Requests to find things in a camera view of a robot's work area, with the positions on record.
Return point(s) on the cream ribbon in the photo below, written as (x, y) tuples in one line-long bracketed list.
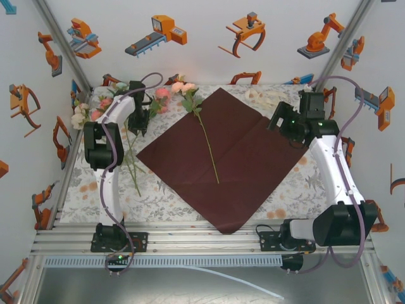
[(254, 95)]

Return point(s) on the mint green fake flower stem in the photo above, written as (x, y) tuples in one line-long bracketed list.
[(121, 85)]

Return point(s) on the red wrapping paper sheet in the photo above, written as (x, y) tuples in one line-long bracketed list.
[(240, 164)]

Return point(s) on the white fake rose stem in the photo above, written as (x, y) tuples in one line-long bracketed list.
[(77, 120)]

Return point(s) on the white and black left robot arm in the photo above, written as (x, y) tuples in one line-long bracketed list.
[(109, 190)]

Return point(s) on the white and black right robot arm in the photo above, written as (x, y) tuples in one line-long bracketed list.
[(335, 177)]

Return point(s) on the floral print tablecloth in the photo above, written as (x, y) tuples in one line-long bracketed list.
[(152, 209)]

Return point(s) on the black controller board green light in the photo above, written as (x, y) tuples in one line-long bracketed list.
[(117, 258)]

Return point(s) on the black round connector block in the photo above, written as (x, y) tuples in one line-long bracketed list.
[(292, 263)]

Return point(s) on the white plastic tube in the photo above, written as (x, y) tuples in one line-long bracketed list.
[(278, 296)]

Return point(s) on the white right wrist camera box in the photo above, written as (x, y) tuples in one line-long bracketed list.
[(306, 88)]

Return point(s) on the aluminium side rail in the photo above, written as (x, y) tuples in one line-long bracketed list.
[(74, 142)]

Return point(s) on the aluminium frame post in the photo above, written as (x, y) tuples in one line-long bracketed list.
[(64, 44), (341, 44)]

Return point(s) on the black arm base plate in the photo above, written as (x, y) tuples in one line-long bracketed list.
[(142, 242), (267, 240)]

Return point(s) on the aluminium frame rails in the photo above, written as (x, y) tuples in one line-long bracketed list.
[(177, 237)]

